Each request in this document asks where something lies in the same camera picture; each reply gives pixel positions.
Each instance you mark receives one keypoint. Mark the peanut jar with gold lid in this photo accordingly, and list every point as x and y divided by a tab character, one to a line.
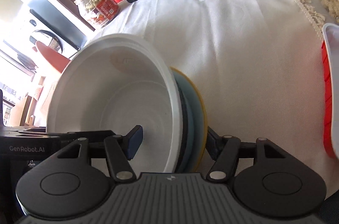
98	13

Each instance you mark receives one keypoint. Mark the orange chair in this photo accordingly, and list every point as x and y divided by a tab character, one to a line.
56	60

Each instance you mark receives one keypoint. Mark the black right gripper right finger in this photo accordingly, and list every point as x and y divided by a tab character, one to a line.
214	143

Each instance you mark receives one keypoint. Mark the white fringed table cloth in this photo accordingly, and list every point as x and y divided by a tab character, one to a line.
256	63

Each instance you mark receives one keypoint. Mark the white plastic bowl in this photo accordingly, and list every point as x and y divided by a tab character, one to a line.
115	83

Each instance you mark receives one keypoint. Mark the blue bowl with yellow rim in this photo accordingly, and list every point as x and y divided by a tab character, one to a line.
194	124

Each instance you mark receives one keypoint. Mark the washing machine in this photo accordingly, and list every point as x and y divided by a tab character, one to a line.
54	29

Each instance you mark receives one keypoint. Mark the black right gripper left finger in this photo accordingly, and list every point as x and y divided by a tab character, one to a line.
129	143

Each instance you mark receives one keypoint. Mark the white plastic tray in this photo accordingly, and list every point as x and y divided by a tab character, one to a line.
330	32

